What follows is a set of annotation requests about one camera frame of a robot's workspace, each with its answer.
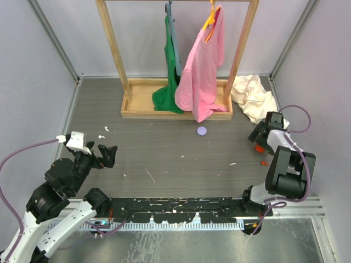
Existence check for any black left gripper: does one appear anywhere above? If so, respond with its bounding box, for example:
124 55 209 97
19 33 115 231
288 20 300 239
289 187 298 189
69 140 117 194

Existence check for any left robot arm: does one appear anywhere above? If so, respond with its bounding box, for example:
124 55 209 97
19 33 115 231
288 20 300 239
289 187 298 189
1 145 118 262

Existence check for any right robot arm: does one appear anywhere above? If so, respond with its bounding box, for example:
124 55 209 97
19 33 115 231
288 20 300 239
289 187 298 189
240 112 316 216

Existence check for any cream crumpled cloth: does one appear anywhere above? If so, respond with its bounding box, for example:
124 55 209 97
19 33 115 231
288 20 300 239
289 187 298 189
230 75 278 124

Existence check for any wooden clothes rack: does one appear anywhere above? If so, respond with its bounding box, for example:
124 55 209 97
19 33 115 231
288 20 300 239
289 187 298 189
96 1 259 123

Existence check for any pink t-shirt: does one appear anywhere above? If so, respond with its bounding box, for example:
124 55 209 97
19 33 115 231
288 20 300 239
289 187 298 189
175 5 227 123

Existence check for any green shirt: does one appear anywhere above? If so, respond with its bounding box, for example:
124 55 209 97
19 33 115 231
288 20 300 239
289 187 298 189
152 16 183 114

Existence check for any yellow clothes hanger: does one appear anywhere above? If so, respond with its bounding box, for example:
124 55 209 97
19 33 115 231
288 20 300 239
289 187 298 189
202 0 220 43

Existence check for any grey clothes hanger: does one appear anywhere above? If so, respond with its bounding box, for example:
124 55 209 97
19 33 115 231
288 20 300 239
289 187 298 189
165 1 182 77

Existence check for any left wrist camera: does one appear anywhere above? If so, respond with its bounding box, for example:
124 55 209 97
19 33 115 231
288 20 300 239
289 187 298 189
56 131 92 155

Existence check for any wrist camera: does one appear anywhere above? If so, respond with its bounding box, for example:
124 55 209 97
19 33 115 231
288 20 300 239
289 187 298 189
56 131 92 155
283 118 290 129

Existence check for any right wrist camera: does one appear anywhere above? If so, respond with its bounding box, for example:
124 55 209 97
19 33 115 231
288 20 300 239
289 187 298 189
283 118 290 129

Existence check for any slotted cable duct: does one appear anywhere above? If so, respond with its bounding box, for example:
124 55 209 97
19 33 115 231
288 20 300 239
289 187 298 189
82 219 245 231

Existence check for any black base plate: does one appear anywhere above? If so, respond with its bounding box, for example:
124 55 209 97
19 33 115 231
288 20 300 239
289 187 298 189
97 197 268 224

